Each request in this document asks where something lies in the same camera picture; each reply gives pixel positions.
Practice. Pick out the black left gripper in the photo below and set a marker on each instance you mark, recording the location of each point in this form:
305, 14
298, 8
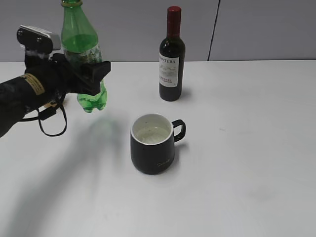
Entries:
56, 72

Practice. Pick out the green sprite bottle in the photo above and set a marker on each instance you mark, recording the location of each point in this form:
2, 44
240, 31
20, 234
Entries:
80, 45

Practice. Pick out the black mug white interior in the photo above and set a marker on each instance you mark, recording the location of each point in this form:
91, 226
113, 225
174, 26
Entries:
152, 142

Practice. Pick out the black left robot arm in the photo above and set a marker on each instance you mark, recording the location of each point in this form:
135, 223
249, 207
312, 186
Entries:
40, 91

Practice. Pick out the dark red wine bottle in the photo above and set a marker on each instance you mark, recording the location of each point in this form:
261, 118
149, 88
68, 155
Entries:
171, 57

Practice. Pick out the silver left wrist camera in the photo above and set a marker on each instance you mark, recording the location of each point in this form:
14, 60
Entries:
38, 39

